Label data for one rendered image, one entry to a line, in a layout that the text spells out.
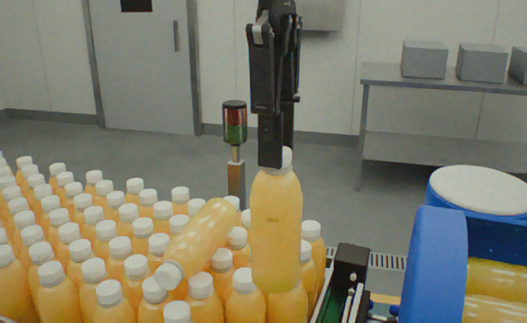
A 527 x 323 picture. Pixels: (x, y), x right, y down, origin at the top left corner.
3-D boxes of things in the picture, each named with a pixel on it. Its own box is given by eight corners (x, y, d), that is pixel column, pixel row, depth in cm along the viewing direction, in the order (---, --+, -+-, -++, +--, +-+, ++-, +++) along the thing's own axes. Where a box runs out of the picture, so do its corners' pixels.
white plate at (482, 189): (504, 224, 92) (503, 228, 92) (555, 192, 106) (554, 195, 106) (409, 180, 113) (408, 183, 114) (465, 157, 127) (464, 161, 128)
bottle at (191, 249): (198, 209, 80) (142, 268, 64) (218, 189, 77) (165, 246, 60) (224, 235, 80) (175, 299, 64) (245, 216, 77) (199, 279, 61)
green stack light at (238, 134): (241, 146, 103) (241, 127, 102) (218, 142, 105) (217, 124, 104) (251, 137, 109) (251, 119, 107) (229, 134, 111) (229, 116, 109)
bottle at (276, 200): (255, 262, 64) (254, 150, 57) (300, 265, 63) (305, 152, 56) (247, 292, 57) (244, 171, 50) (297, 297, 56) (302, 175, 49)
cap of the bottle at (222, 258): (236, 262, 73) (236, 254, 72) (220, 272, 70) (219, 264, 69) (221, 253, 75) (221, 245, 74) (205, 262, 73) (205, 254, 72)
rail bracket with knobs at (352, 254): (360, 309, 87) (365, 271, 83) (327, 301, 89) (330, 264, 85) (366, 280, 95) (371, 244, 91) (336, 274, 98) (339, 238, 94)
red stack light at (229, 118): (241, 127, 101) (241, 111, 100) (217, 124, 104) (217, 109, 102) (251, 119, 107) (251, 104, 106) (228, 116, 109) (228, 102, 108)
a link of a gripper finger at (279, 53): (293, 16, 45) (289, 14, 44) (285, 116, 48) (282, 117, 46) (260, 15, 47) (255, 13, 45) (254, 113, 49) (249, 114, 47)
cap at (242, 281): (261, 285, 67) (261, 277, 66) (240, 294, 65) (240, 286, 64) (249, 273, 70) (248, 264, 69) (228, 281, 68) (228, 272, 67)
